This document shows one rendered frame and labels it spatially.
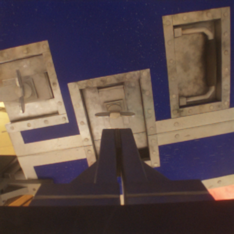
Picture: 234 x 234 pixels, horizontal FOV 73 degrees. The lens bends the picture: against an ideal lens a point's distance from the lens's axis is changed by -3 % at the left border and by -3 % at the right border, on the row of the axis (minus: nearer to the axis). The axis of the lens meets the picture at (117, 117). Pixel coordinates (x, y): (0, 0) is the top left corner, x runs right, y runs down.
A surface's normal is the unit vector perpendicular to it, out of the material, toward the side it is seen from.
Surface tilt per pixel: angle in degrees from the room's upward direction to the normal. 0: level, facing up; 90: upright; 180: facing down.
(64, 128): 90
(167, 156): 90
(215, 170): 90
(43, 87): 104
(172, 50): 90
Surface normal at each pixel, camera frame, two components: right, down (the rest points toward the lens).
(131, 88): 0.03, 0.29
